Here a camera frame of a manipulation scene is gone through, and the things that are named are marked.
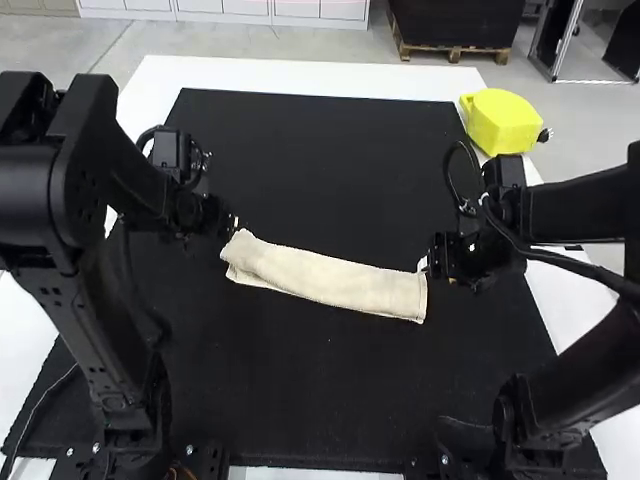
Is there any yellow plastic case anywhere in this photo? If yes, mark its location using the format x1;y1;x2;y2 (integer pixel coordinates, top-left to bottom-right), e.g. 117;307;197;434
458;88;554;155

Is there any wooden pallet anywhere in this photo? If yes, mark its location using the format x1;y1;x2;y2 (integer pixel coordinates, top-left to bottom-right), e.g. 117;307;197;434
385;8;512;66

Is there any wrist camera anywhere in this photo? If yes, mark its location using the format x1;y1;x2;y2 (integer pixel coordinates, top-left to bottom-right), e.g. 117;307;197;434
481;155;526;189
149;128;194;172

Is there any black cable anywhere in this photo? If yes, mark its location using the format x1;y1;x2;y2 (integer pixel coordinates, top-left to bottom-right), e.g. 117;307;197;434
134;128;157;160
482;209;640;307
443;140;485;214

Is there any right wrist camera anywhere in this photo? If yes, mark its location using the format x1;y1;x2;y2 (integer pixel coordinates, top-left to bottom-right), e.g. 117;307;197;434
481;155;526;189

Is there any aluminium frame cart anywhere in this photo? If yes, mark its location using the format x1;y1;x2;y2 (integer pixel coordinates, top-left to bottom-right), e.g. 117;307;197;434
527;0;640;85

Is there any grey cupboard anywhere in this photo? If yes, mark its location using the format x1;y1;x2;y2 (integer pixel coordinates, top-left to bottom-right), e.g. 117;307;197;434
272;0;372;24
172;0;275;23
74;0;175;22

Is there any black mat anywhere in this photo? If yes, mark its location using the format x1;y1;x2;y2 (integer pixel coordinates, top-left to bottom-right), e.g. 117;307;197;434
0;87;609;474

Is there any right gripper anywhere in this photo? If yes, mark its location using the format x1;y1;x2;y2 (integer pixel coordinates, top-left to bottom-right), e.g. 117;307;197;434
427;230;527;295

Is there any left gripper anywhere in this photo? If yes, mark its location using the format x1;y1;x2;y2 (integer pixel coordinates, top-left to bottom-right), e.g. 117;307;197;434
197;193;240;242

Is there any pale towel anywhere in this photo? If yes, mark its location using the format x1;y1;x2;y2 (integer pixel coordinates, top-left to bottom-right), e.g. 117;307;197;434
219;227;430;326

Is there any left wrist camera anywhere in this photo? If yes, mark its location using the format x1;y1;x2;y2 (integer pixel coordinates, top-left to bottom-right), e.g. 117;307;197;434
149;128;194;172

